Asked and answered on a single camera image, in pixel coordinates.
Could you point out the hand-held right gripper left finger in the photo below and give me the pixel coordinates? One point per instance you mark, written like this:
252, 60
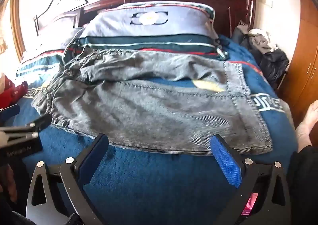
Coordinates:
95, 158

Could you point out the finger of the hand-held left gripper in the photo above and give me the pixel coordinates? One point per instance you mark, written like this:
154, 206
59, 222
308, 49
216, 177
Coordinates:
37, 123
10, 112

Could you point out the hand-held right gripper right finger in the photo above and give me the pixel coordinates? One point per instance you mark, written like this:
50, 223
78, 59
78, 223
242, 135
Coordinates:
227, 163

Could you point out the grey denim pants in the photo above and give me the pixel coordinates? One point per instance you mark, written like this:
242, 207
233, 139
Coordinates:
149, 110

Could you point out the person's left hand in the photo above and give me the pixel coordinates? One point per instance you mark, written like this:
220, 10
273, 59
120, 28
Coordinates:
10, 185

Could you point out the red cloth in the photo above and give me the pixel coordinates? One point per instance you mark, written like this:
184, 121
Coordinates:
10, 93

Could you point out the blue printed blanket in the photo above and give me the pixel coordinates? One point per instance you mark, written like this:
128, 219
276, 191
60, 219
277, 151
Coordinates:
149, 185

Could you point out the person's black trouser leg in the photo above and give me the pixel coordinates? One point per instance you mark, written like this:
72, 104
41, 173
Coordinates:
303, 185

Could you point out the grey striped pillow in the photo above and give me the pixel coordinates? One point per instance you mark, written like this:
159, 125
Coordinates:
49, 43

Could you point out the person's bare foot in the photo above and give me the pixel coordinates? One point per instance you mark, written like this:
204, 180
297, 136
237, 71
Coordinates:
308, 120

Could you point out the black jacket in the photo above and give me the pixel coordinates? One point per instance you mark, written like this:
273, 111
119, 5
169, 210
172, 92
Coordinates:
273, 63

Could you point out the wooden wardrobe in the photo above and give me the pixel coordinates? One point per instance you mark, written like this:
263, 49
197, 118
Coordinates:
305, 53

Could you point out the white cloth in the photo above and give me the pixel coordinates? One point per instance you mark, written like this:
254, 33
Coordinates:
260, 32

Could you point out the grey flower print pillow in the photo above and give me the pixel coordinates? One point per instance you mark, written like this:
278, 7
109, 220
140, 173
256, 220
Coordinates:
149, 31

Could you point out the wooden window frame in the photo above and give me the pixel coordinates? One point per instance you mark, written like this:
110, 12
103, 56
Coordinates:
18, 24

